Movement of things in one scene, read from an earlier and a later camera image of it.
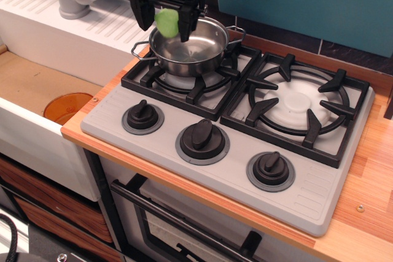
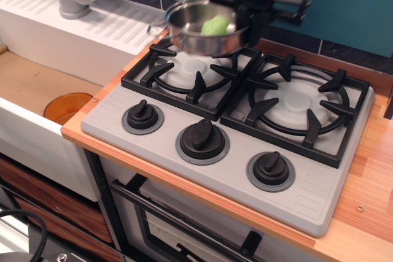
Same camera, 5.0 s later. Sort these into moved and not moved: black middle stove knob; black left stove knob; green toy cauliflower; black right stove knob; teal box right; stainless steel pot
Moved: stainless steel pot; green toy cauliflower
Not moved: black left stove knob; teal box right; black right stove knob; black middle stove knob
